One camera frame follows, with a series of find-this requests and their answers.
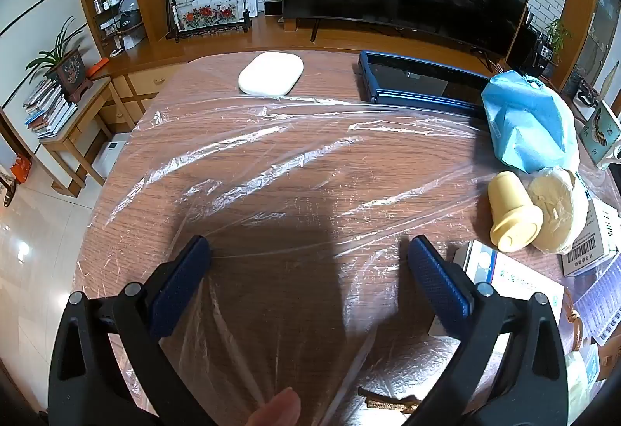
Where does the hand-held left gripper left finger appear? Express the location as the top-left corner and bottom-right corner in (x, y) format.
(47, 234), (214, 426)

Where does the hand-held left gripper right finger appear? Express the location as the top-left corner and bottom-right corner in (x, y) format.
(402, 234), (573, 426)

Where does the white blue medicine box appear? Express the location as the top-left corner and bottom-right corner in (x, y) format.
(429, 240), (566, 339)

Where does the clear blue-labelled plastic box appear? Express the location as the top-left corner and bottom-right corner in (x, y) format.
(565, 343), (609, 412)

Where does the small yellow cup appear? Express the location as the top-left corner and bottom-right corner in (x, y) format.
(487, 171), (544, 253)

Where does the beige crumpled wad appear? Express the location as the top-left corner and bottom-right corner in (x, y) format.
(528, 166), (590, 254)

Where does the white floor appliance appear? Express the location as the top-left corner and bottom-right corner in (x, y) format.
(92, 132), (132, 186)

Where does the red blue medicine box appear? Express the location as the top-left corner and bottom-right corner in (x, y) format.
(562, 198), (621, 278)

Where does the clear plastic sheet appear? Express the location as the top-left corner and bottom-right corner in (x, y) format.
(73, 96), (621, 426)

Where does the light blue plastic bag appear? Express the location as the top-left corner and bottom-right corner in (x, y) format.
(481, 71), (580, 173)

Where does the orange bag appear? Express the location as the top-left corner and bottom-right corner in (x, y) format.
(10, 154), (32, 181)

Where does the blue rectangular tray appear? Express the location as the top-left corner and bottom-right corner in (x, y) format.
(358, 50), (491, 118)

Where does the wooden side table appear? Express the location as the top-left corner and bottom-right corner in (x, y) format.
(39, 77), (137, 198)

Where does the stack of books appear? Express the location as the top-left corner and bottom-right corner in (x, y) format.
(22, 79), (78, 139)

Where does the white oval case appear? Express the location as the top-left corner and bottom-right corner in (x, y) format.
(238, 51), (305, 96)

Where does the potted plant in dark pot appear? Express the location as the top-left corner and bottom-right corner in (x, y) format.
(26, 16), (95, 104)

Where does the wooden television stand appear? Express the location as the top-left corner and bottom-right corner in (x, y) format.
(97, 13), (510, 136)

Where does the black appliance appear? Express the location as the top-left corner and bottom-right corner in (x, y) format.
(509, 11), (559, 77)

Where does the flower glass panel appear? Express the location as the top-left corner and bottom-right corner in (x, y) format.
(165, 0), (253, 43)

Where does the small green plant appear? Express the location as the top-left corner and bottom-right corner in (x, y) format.
(543, 18), (573, 65)

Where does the brown braided cord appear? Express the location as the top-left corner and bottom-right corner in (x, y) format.
(359, 386), (423, 414)

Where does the brown cord loop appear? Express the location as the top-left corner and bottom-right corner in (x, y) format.
(565, 290), (588, 354)

